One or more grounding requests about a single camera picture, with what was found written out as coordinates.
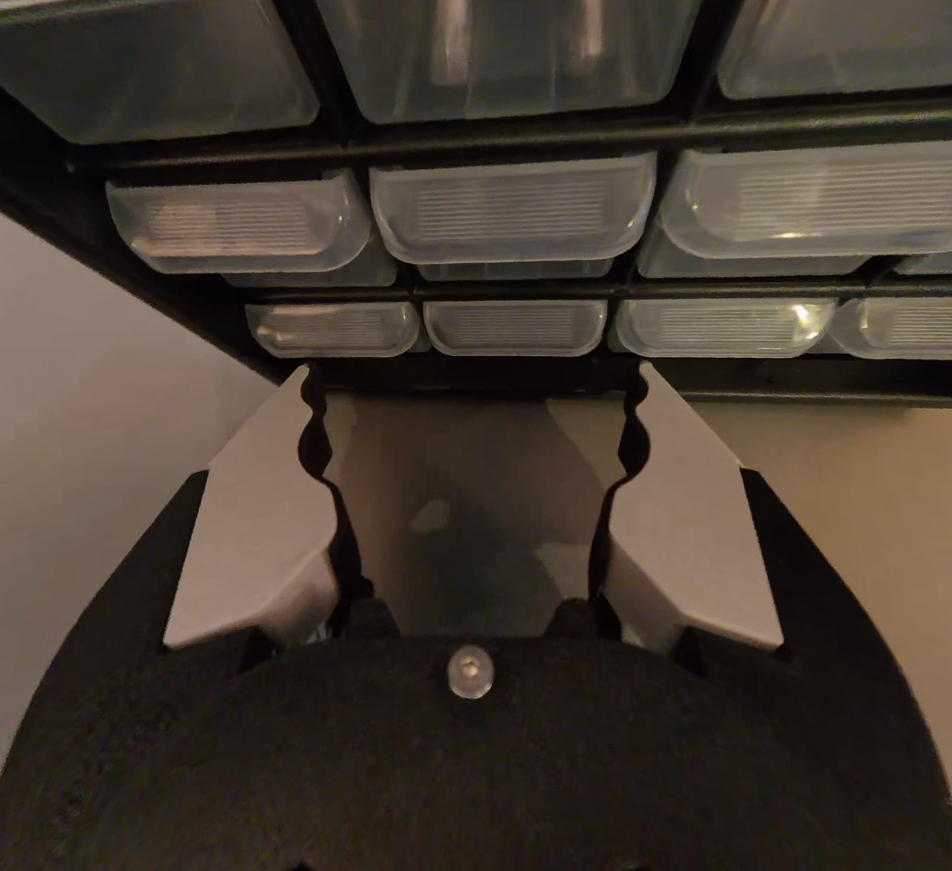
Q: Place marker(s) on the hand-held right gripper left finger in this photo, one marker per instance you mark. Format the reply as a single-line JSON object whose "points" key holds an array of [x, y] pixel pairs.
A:
{"points": [[253, 544]]}

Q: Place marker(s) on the rows of clear cabinet drawers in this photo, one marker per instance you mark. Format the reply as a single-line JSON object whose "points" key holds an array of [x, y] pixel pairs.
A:
{"points": [[513, 209]]}

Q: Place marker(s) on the black drawer cabinet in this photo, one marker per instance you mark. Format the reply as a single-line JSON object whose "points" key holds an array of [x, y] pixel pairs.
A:
{"points": [[520, 136]]}

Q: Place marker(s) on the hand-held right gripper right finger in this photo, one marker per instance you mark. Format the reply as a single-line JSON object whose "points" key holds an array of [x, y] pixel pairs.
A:
{"points": [[692, 544]]}

